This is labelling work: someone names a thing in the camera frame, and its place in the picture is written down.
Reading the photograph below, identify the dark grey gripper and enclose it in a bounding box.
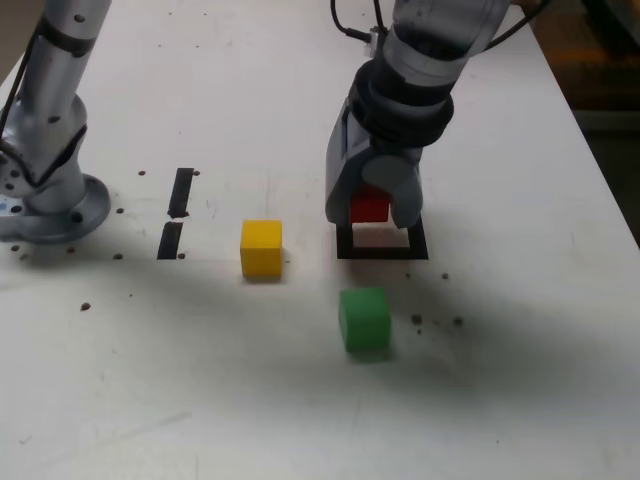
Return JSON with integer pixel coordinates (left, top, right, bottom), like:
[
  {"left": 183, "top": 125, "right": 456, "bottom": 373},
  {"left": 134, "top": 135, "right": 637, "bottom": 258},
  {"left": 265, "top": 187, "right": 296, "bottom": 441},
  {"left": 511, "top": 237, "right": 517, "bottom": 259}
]
[{"left": 324, "top": 94, "right": 425, "bottom": 230}]

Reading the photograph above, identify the red cube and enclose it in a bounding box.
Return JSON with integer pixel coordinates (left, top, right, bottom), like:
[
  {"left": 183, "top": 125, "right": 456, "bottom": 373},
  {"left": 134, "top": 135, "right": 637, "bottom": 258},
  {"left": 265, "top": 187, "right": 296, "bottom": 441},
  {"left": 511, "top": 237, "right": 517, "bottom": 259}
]
[{"left": 349, "top": 184, "right": 391, "bottom": 224}]

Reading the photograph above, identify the yellow cube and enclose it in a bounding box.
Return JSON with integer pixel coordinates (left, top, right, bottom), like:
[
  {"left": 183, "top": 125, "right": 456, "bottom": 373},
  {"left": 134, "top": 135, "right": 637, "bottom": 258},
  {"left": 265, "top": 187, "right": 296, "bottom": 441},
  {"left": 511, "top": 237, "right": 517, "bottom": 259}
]
[{"left": 239, "top": 218, "right": 285, "bottom": 279}]

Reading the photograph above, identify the green cube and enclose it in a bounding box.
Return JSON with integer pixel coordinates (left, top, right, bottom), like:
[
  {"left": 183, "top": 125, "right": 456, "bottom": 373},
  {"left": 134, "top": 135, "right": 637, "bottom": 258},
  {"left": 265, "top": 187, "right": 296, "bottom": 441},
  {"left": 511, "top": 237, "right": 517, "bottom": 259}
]
[{"left": 338, "top": 286, "right": 392, "bottom": 351}]

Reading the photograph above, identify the black tape square outline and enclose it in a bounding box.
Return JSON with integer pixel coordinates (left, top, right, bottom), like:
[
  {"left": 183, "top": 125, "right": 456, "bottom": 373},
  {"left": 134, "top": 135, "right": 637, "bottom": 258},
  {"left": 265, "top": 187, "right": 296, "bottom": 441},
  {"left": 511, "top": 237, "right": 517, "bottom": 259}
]
[{"left": 335, "top": 214, "right": 430, "bottom": 261}]

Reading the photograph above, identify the black tape strip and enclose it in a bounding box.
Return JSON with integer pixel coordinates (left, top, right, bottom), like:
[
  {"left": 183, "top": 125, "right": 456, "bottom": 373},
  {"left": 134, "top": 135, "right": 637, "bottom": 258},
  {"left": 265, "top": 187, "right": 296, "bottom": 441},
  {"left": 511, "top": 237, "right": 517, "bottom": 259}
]
[{"left": 156, "top": 167, "right": 195, "bottom": 261}]

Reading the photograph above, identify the dark wooden furniture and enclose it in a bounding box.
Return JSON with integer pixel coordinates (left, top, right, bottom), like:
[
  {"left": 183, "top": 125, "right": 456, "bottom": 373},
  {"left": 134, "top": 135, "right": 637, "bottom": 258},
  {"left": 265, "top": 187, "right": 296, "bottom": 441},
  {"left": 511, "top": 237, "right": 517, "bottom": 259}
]
[{"left": 529, "top": 0, "right": 640, "bottom": 132}]

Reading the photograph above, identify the black cable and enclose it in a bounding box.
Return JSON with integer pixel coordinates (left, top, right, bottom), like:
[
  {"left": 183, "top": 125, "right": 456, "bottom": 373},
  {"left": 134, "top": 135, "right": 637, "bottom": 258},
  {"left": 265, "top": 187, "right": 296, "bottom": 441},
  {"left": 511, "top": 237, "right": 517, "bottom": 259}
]
[
  {"left": 329, "top": 0, "right": 382, "bottom": 45},
  {"left": 484, "top": 0, "right": 555, "bottom": 51},
  {"left": 0, "top": 19, "right": 46, "bottom": 151}
]

